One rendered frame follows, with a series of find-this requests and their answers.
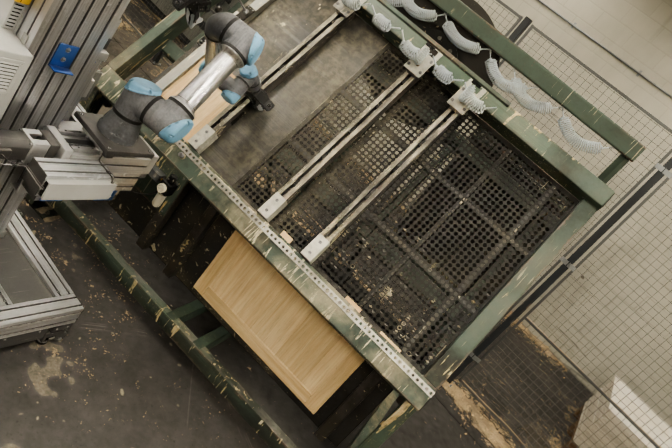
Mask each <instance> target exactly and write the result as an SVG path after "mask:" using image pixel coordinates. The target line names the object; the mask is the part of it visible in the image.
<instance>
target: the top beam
mask: <svg viewBox="0 0 672 448"><path fill-rule="evenodd" d="M366 3H371V5H373V7H374V10H375V13H376V14H379V13H381V14H383V16H384V17H385V18H387V19H388V20H390V21H391V27H398V28H401V29H390V30H389V31H388V32H383V31H381V30H379V29H378V28H377V27H376V26H375V25H374V24H373V22H372V18H373V16H374V12H373V9H372V6H371V5H364V6H361V7H360V9H359V10H357V11H355V13H356V14H357V15H358V16H359V17H361V18H362V19H363V20H364V21H365V22H367V23H368V24H369V25H370V26H371V27H373V28H374V29H375V30H376V31H377V32H379V33H380V34H381V35H382V36H383V37H385V38H386V39H387V40H388V41H389V42H391V43H392V44H393V45H394V46H395V47H396V48H398V49H399V50H400V48H399V45H400V44H401V42H402V41H403V39H402V32H401V30H403V34H404V40H405V41H407V40H409V42H411V43H412V44H413V45H414V46H415V47H417V48H420V49H421V48H422V47H423V46H424V45H426V43H427V41H426V40H424V39H423V38H422V37H421V36H419V35H418V34H417V33H416V32H415V31H413V30H412V29H411V28H410V27H409V26H407V25H406V24H405V23H404V22H402V21H401V20H400V19H399V18H398V17H396V16H395V15H394V14H393V13H391V12H390V11H389V10H388V9H387V8H385V7H384V6H383V5H382V4H380V3H379V2H378V1H377V0H367V1H366V2H364V3H363V4H366ZM400 51H401V50H400ZM401 52H402V51H401ZM436 64H437V65H438V66H440V65H442V66H444V67H445V69H447V70H448V71H449V72H452V73H453V74H452V76H453V79H461V80H464V81H452V82H451V83H450V84H447V85H446V84H444V83H442V82H440V80H437V78H435V76H434V74H433V73H432V71H433V70H434V69H433V68H434V67H435V63H434V64H433V65H432V66H431V67H430V68H429V69H428V70H427V71H426V73H428V74H429V75H430V76H431V77H432V78H434V79H435V80H436V81H437V82H438V83H440V84H441V85H442V86H443V87H444V88H446V89H447V90H448V91H449V92H450V93H451V94H453V95H454V94H455V93H456V92H457V91H458V90H459V89H460V88H461V87H462V86H463V85H464V84H465V83H464V82H467V81H468V80H469V79H471V77H469V76H468V75H467V74H466V73H465V72H463V71H462V70H461V69H460V68H458V67H457V66H456V65H455V64H454V63H452V62H451V61H450V60H449V59H447V58H446V57H445V56H444V55H443V56H442V57H441V58H440V59H439V60H438V61H437V62H436ZM479 100H481V101H484V105H485V108H486V107H497V109H486V110H484V111H483V113H482V114H481V113H480V114H477V113H475V114H477V115H478V116H479V117H480V118H481V119H483V120H484V121H485V122H486V123H487V124H489V125H490V126H491V127H492V128H493V129H495V130H496V131H497V132H498V133H499V134H501V135H502V136H503V137H504V138H505V139H506V140H508V141H509V142H510V143H511V144H512V145H514V146H515V147H516V148H517V149H518V150H520V151H521V152H522V153H523V154H524V155H526V156H527V157H528V158H529V159H530V160H532V161H533V162H534V163H535V164H536V165H538V166H539V167H540V168H541V169H542V170H544V171H545V172H546V173H547V174H548V175H550V176H551V177H552V178H553V179H554V180H556V181H557V182H558V183H559V184H560V185H561V186H563V187H564V188H565V189H566V190H567V191H569V192H570V193H571V194H572V195H573V196H575V197H576V198H577V199H578V200H579V201H580V200H581V199H582V198H583V199H586V200H587V201H589V202H590V203H591V204H592V205H593V206H595V207H596V208H597V211H598V210H599V209H601V208H602V207H604V205H605V204H606V203H607V202H608V201H609V200H610V199H611V198H612V196H613V195H614V194H615V191H613V190H612V189H611V188H610V187H609V186H607V185H606V184H605V183H604V182H602V181H601V180H600V179H599V178H598V177H596V176H595V175H594V174H593V173H592V172H590V171H589V170H588V169H587V168H585V167H584V166H583V165H582V164H581V163H579V162H578V161H577V160H576V159H574V158H573V157H572V156H571V155H570V154H568V153H567V152H566V151H565V150H563V149H562V148H561V147H560V146H559V145H557V144H556V143H555V142H554V141H552V140H551V139H550V138H549V137H548V136H546V135H545V134H544V133H543V132H541V131H540V130H539V129H538V128H537V127H535V126H534V125H533V124H532V123H530V122H529V121H528V120H527V119H526V118H524V117H523V116H522V115H521V114H519V113H518V112H517V111H516V110H515V109H513V108H512V107H511V106H509V107H508V108H507V107H506V106H505V105H504V104H502V103H501V102H500V101H499V100H497V99H496V98H495V97H494V96H493V95H491V94H490V93H489V92H488V91H487V92H486V93H485V94H484V95H483V96H482V97H481V98H480V99H479Z"/></svg>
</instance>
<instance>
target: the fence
mask: <svg viewBox="0 0 672 448"><path fill-rule="evenodd" d="M274 1H275V0H255V1H254V2H253V3H252V4H250V6H251V7H252V8H253V9H254V10H255V12H254V13H253V14H252V15H250V16H249V17H248V18H247V19H246V20H244V21H243V22H244V23H246V24H247V23H249V22H250V21H251V20H252V19H253V18H255V17H256V16H257V15H258V14H259V13H261V12H262V11H263V10H264V9H265V8H267V7H268V6H269V5H270V4H271V3H272V2H274ZM205 53H206V42H205V43H204V44H202V45H201V46H200V47H199V48H198V49H196V50H195V51H194V52H193V53H192V54H190V55H189V56H188V57H187V58H186V59H184V60H183V61H182V62H181V63H180V64H178V65H177V66H176V67H175V68H174V69H172V70H171V71H170V72H169V73H168V74H166V75H165V76H164V77H163V78H162V79H160V80H159V81H158V82H157V83H156V85H158V86H159V87H160V88H161V90H162V93H163V92H164V91H165V90H166V89H167V88H168V87H170V86H171V85H172V84H173V83H174V82H176V81H177V80H178V79H179V78H180V77H182V76H183V75H184V74H185V73H186V72H188V71H189V70H190V69H191V68H192V67H194V66H195V65H196V64H197V63H198V62H199V61H201V60H202V59H203V58H204V57H205Z"/></svg>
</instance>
